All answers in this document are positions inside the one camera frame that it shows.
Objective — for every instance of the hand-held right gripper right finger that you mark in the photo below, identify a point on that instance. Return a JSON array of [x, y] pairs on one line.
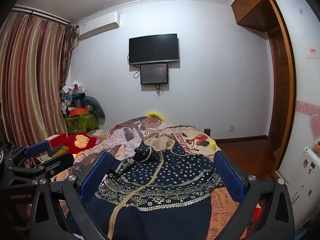
[[228, 177]]

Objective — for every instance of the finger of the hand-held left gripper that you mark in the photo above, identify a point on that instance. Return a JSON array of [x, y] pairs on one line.
[[37, 148], [62, 160]]

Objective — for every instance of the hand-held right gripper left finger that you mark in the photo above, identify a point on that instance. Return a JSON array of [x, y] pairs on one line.
[[96, 177]]

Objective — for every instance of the navy patterned hooded garment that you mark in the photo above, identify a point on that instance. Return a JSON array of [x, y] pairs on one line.
[[162, 180]]

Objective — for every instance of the white flat box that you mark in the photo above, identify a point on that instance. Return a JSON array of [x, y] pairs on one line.
[[52, 138]]

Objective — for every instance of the red plush toy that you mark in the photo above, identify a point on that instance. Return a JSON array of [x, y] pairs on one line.
[[75, 142]]

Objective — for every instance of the yellow bed sheet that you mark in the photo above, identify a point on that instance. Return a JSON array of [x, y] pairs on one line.
[[213, 146]]

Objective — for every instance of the orange box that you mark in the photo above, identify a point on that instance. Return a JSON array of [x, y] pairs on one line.
[[78, 111]]

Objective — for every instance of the printed blanket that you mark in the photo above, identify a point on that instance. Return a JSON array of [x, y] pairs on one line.
[[130, 132]]

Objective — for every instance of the pile of clutter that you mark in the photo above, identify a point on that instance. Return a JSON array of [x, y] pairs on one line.
[[71, 95]]

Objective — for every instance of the striped curtain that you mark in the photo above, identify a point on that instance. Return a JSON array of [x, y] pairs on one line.
[[30, 67]]

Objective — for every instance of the yellow plush cushion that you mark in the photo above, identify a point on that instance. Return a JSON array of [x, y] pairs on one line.
[[155, 114]]

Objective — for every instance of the white air conditioner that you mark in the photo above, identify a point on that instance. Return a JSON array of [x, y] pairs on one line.
[[98, 25]]

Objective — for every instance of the wooden overhead cabinet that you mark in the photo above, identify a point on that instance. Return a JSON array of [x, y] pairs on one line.
[[252, 7]]

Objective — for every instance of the white wall socket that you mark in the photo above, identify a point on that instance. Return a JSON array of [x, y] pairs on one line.
[[231, 128]]

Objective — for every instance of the wooden bed post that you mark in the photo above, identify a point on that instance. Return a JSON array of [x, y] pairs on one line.
[[207, 132]]

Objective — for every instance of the wooden door frame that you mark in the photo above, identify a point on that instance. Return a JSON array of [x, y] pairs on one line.
[[282, 92]]

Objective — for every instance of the small black wall monitor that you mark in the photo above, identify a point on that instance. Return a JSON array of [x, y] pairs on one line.
[[153, 74]]

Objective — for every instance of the curtain rail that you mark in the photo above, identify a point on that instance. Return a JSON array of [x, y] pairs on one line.
[[42, 13]]

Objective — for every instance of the black wall television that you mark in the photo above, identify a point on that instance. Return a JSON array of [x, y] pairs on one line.
[[153, 48]]

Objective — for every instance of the red wall label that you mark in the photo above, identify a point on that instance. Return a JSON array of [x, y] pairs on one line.
[[313, 53]]

